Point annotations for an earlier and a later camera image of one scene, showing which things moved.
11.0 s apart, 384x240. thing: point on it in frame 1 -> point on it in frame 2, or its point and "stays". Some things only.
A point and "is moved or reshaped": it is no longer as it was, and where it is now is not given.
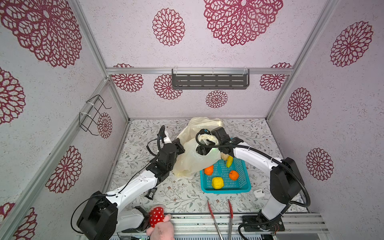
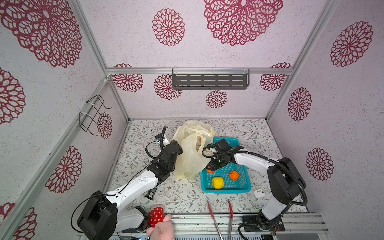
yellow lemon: x=218 y=183 stays
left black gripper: x=176 y=143 stays
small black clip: x=150 y=193 stays
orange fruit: x=233 y=175 stays
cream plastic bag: x=190 y=162 is moved or reshaped
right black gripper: x=200 y=148 -> x=212 y=164
